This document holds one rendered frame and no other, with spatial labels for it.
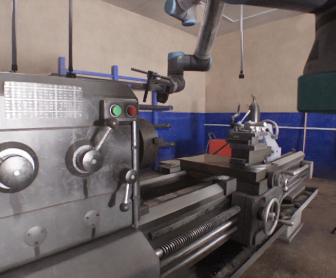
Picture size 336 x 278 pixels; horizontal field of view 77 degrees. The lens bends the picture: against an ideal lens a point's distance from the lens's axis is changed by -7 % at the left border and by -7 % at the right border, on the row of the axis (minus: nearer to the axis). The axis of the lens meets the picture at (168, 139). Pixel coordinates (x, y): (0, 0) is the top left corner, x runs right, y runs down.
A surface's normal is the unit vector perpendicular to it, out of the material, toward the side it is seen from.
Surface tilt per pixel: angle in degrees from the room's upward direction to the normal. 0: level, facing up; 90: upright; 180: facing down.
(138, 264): 32
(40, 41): 90
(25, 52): 90
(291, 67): 90
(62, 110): 90
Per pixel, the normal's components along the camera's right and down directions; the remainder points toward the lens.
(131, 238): 0.37, -0.81
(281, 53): -0.72, 0.07
